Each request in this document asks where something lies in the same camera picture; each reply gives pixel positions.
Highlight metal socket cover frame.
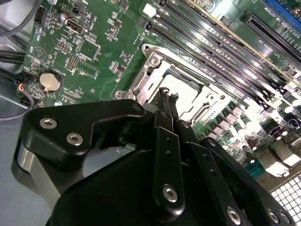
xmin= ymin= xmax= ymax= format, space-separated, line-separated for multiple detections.
xmin=131 ymin=53 xmax=236 ymax=123

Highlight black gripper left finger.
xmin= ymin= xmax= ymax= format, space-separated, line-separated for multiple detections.
xmin=11 ymin=87 xmax=186 ymax=217

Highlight silver CPU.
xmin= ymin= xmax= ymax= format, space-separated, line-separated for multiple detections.
xmin=161 ymin=69 xmax=207 ymax=117

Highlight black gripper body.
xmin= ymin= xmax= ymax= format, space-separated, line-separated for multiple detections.
xmin=47 ymin=148 xmax=226 ymax=226

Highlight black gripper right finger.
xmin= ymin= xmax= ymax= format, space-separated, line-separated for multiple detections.
xmin=170 ymin=93 xmax=296 ymax=226

